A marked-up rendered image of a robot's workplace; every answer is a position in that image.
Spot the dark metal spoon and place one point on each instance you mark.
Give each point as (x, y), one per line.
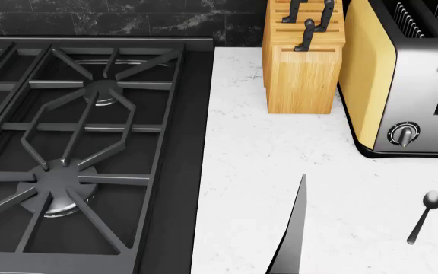
(432, 199)

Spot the black gas cooktop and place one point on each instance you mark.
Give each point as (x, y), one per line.
(181, 171)

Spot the large round gas burner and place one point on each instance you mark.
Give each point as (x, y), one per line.
(57, 177)

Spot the wooden knife block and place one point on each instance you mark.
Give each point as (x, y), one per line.
(302, 82)

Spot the steel toaster dial knob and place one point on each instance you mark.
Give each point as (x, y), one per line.
(404, 135)

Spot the large black cast-iron grate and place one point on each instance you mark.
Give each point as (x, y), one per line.
(108, 129)

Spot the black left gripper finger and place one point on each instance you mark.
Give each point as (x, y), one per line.
(293, 245)

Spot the small round gas burner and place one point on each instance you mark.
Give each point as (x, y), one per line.
(103, 89)

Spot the yellow and steel toaster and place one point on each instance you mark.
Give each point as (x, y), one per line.
(413, 85)

